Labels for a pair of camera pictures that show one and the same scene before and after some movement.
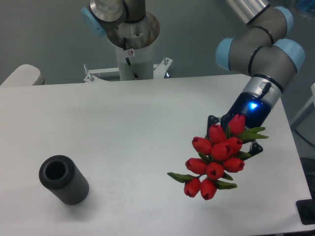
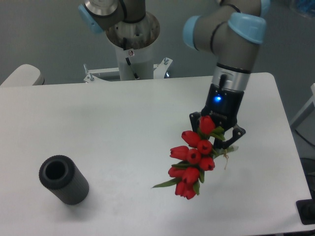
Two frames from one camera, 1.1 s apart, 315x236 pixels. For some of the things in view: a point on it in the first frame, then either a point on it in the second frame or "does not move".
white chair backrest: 25,74 does not move
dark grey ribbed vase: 58,172 does not move
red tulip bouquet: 221,152 to 199,154
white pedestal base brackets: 159,72 does not move
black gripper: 255,110 to 223,105
